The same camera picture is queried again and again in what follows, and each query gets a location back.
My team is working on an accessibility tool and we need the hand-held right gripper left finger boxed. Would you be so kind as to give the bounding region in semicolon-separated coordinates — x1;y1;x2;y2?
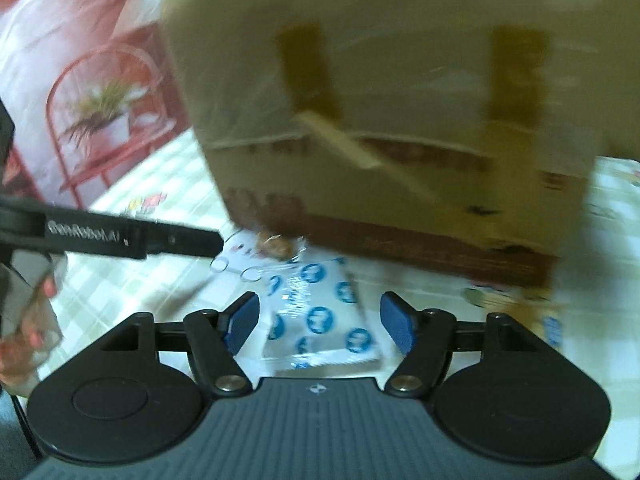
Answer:
101;291;261;401

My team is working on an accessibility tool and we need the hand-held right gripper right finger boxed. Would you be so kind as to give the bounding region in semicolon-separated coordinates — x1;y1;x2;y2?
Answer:
380;291;545;400

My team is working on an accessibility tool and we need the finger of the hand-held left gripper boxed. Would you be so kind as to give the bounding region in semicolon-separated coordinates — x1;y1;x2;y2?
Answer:
145;219;224;260

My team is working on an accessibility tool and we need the white blue-dotted snack packet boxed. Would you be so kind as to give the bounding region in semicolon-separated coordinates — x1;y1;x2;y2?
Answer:
259;255;382;372

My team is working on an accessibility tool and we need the person's left hand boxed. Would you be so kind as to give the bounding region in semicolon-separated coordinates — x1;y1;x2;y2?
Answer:
0;252;69;397

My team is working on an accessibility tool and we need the checked tablecloth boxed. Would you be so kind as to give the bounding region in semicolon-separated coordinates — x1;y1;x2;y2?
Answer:
10;132;640;480

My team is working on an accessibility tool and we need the clear packet with brown snack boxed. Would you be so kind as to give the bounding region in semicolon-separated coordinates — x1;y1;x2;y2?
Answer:
212;227;310;282

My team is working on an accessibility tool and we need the taped cardboard box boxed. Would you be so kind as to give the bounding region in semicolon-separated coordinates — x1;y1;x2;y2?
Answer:
160;0;640;292

